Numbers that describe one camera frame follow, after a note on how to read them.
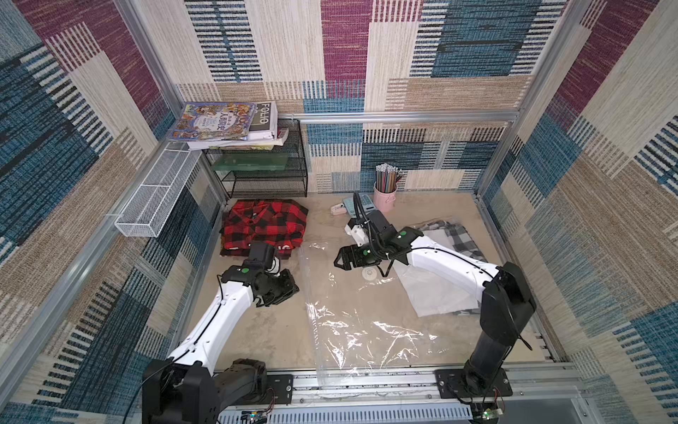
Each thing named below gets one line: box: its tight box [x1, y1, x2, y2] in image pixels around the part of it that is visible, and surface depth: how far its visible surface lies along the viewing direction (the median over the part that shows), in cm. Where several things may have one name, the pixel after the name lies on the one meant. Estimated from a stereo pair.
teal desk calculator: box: [343, 193, 377, 219], surface depth 117 cm
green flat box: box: [211, 151, 289, 172], surface depth 104 cm
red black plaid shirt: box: [218, 198, 309, 259], surface depth 104 cm
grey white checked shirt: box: [418, 220, 489, 263], surface depth 104 cm
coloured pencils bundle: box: [376, 162, 403, 194], surface depth 110 cm
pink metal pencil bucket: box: [373, 181, 399, 213], surface depth 111 cm
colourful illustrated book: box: [168, 101, 257, 141], surface depth 83 cm
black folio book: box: [187, 100, 289, 151], surface depth 83 cm
